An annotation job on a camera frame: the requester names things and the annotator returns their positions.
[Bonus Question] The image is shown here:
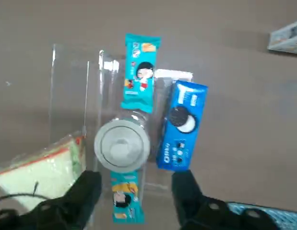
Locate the white rectangular carton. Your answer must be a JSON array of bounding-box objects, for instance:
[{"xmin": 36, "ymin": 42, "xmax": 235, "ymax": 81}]
[{"xmin": 267, "ymin": 18, "xmax": 297, "ymax": 55}]

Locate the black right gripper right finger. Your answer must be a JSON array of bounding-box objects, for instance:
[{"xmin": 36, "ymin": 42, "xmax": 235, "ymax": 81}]
[{"xmin": 171, "ymin": 170, "xmax": 279, "ymax": 230}]

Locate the clear acrylic display shelf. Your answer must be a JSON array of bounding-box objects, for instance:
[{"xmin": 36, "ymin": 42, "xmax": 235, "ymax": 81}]
[{"xmin": 48, "ymin": 43, "xmax": 195, "ymax": 230}]

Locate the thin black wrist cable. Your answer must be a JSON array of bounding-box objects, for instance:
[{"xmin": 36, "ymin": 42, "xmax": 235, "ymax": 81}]
[{"xmin": 0, "ymin": 181, "xmax": 51, "ymax": 202}]

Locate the teal cartoon snack packet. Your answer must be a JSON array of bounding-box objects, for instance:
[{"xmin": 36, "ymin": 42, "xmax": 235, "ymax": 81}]
[
  {"xmin": 120, "ymin": 33, "xmax": 162, "ymax": 114},
  {"xmin": 109, "ymin": 168, "xmax": 146, "ymax": 225}
]

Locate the light blue plastic basket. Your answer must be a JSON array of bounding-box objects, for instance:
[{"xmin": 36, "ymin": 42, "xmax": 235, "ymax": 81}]
[{"xmin": 226, "ymin": 201, "xmax": 297, "ymax": 230}]

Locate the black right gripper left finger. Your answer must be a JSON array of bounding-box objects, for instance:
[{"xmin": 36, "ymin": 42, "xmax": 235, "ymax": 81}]
[{"xmin": 0, "ymin": 169, "xmax": 103, "ymax": 230}]

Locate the wrapped triangle sandwich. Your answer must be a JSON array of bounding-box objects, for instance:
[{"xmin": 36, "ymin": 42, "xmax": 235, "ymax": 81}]
[{"xmin": 0, "ymin": 131, "xmax": 88, "ymax": 212}]

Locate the blue Oreo cookie box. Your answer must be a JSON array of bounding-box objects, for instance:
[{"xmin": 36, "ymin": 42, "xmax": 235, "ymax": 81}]
[{"xmin": 154, "ymin": 80, "xmax": 209, "ymax": 172}]

